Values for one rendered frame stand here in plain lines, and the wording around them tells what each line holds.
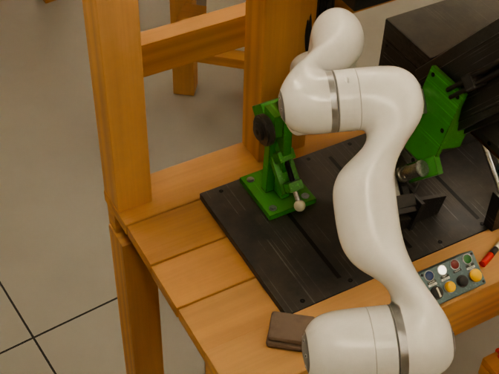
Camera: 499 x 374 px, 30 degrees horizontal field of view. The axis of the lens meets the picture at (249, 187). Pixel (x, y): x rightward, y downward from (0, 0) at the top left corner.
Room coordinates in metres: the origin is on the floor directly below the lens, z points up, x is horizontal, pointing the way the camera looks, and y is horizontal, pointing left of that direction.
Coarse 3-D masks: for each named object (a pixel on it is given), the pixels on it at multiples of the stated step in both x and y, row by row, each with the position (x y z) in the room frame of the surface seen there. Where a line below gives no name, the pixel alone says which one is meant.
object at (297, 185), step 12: (252, 108) 1.67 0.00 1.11; (276, 144) 1.60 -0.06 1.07; (276, 156) 1.59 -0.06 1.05; (288, 156) 1.59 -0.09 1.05; (276, 168) 1.58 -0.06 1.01; (288, 168) 1.57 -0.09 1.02; (276, 180) 1.57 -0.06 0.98; (288, 180) 1.57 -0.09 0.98; (300, 180) 1.56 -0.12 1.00; (288, 192) 1.54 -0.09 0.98
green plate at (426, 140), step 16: (432, 80) 1.63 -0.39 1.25; (448, 80) 1.60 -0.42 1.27; (432, 96) 1.61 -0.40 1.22; (448, 96) 1.58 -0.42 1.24; (464, 96) 1.55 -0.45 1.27; (432, 112) 1.59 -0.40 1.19; (448, 112) 1.56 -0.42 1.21; (416, 128) 1.60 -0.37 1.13; (432, 128) 1.57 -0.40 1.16; (448, 128) 1.54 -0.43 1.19; (416, 144) 1.58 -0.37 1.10; (432, 144) 1.55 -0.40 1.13; (448, 144) 1.56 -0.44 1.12
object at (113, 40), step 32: (96, 0) 1.54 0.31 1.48; (128, 0) 1.58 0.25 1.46; (256, 0) 1.77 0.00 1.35; (288, 0) 1.77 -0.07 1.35; (96, 32) 1.56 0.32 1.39; (128, 32) 1.57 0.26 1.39; (256, 32) 1.77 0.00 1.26; (288, 32) 1.77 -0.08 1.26; (96, 64) 1.58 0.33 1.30; (128, 64) 1.57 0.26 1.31; (256, 64) 1.76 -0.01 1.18; (288, 64) 1.77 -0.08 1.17; (96, 96) 1.60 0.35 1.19; (128, 96) 1.57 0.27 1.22; (256, 96) 1.76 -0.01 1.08; (128, 128) 1.57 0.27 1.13; (128, 160) 1.56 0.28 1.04; (128, 192) 1.56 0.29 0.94
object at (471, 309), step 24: (480, 240) 1.48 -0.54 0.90; (432, 264) 1.40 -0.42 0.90; (360, 288) 1.32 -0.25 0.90; (384, 288) 1.32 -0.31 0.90; (480, 288) 1.33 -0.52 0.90; (312, 312) 1.25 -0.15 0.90; (456, 312) 1.30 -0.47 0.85; (480, 312) 1.34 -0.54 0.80; (240, 336) 1.18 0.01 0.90; (264, 336) 1.18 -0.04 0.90; (216, 360) 1.12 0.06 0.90; (240, 360) 1.12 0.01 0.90; (264, 360) 1.12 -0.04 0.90; (288, 360) 1.12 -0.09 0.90
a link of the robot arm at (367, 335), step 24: (336, 312) 0.89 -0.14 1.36; (360, 312) 0.89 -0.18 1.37; (384, 312) 0.88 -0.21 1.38; (312, 336) 0.85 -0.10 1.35; (336, 336) 0.84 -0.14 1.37; (360, 336) 0.84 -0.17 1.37; (384, 336) 0.84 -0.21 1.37; (312, 360) 0.82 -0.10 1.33; (336, 360) 0.81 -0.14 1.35; (360, 360) 0.81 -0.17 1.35; (384, 360) 0.81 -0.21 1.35
